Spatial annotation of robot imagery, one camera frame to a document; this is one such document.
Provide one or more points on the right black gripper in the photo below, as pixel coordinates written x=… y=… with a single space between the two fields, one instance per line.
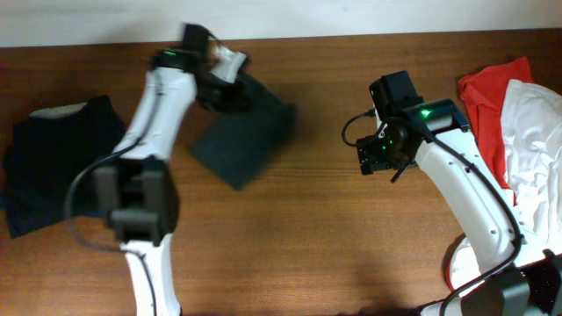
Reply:
x=370 y=155

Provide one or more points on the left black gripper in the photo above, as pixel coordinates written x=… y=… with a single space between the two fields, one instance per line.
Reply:
x=246 y=100

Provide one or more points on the black Nike t-shirt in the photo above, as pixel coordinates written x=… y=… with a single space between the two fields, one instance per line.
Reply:
x=238 y=145

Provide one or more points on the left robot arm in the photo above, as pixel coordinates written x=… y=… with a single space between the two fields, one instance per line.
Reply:
x=134 y=186

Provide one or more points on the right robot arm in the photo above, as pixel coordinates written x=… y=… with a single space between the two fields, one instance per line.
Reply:
x=518 y=273

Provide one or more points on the folded black clothes stack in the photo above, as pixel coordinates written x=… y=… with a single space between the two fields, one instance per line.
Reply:
x=49 y=149

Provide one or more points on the red t-shirt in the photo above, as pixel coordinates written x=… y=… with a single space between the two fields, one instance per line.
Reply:
x=483 y=95

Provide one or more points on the white t-shirt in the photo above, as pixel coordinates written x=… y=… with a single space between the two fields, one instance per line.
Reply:
x=531 y=131

